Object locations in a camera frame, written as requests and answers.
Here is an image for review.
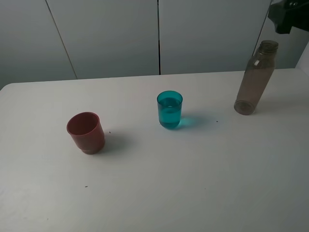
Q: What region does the teal translucent plastic cup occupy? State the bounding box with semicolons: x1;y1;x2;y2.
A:
157;90;183;129

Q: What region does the smoky translucent plastic bottle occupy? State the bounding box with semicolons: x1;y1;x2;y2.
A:
234;40;279;116

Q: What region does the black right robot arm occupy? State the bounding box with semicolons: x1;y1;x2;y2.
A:
268;0;309;34

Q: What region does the red plastic cup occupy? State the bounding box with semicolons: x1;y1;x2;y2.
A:
67;112;105;155

